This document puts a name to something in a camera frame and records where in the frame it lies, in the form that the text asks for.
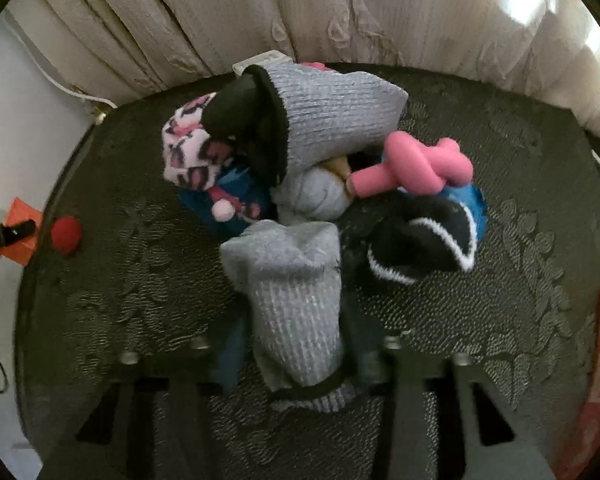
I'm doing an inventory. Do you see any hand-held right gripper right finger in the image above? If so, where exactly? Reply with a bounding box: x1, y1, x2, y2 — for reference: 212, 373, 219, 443
349, 307, 556, 480

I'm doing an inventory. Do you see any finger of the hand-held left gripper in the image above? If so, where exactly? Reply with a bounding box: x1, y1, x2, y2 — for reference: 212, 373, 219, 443
0, 219, 37, 267

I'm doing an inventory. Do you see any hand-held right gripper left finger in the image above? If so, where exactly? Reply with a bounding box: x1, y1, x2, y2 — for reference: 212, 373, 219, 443
37, 317, 248, 480

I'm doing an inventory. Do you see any orange plastic packet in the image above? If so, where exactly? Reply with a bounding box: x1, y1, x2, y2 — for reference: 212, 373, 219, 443
0, 197, 44, 267

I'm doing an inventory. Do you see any grey ribbed sock black cuff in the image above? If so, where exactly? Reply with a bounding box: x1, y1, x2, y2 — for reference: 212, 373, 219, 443
220, 220, 355, 413
242, 61, 409, 188

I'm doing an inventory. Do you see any black sock white trim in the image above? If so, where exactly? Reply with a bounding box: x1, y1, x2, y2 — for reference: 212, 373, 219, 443
347, 195, 478, 286

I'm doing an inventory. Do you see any pink black leopard fuzzy sock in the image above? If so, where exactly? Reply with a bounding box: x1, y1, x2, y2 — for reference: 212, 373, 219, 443
163, 92, 238, 192

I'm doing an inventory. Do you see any pink knotted sock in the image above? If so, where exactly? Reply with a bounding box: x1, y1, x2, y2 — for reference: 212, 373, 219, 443
349, 131, 474, 199

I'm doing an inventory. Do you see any plain black sock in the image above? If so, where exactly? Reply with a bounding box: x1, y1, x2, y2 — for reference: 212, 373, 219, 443
203, 75, 287, 187

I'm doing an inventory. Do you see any red pom ball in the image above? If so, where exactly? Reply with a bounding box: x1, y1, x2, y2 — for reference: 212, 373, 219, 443
48, 216, 83, 256

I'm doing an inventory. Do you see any dark embossed tablecloth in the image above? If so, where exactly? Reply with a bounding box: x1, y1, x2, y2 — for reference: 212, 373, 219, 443
14, 62, 600, 480

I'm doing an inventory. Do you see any light grey sock ball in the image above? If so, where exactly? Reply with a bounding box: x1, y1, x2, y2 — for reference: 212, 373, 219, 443
272, 156, 353, 223

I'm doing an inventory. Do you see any cream curtain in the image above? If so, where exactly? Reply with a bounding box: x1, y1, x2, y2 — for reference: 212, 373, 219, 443
4, 0, 600, 147

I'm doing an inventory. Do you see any white cable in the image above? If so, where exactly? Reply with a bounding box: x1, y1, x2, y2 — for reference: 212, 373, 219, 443
10, 22, 119, 111

